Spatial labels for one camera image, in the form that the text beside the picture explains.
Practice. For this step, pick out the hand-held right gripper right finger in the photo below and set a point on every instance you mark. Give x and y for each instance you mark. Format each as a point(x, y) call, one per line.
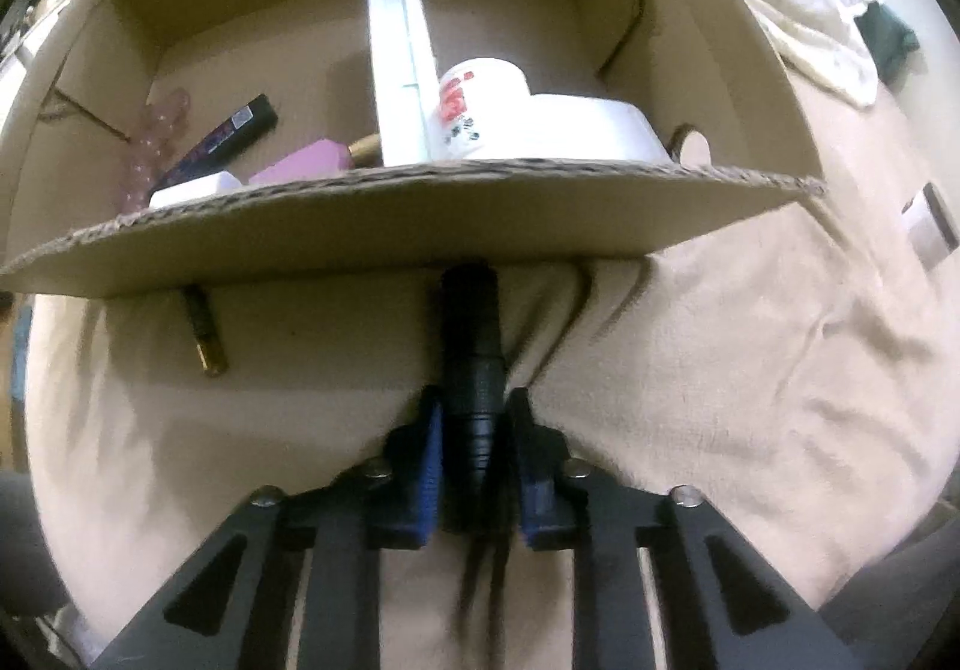
point(526, 490)

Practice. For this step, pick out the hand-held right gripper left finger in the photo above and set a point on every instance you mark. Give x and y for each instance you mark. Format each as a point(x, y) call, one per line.
point(427, 482)

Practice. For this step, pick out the black cylindrical device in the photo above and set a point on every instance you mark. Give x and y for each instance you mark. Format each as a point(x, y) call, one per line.
point(471, 355)

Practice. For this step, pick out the cardboard box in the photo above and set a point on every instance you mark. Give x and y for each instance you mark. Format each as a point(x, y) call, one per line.
point(375, 227)

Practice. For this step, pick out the gold cylinder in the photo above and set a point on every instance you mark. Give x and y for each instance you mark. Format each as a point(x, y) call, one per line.
point(364, 149)

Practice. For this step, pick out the pink case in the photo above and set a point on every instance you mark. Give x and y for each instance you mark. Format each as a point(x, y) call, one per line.
point(300, 162)

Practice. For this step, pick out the white round container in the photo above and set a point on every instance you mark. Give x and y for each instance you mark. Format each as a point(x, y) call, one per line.
point(592, 126)

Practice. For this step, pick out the white rounded case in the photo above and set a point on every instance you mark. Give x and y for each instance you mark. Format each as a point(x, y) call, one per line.
point(195, 189)

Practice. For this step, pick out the black labelled tube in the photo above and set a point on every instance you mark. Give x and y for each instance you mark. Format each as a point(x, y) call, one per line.
point(232, 130)

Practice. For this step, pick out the long white remote control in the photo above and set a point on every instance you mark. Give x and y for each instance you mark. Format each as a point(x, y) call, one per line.
point(397, 78)

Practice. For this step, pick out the brown gold tube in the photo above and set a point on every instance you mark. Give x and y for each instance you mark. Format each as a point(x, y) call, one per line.
point(204, 332)

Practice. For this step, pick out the white grey rectangular device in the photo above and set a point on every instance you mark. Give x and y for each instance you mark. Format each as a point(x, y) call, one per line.
point(926, 227)

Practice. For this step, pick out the dark green cushion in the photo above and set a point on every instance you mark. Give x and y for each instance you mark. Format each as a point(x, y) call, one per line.
point(889, 44)

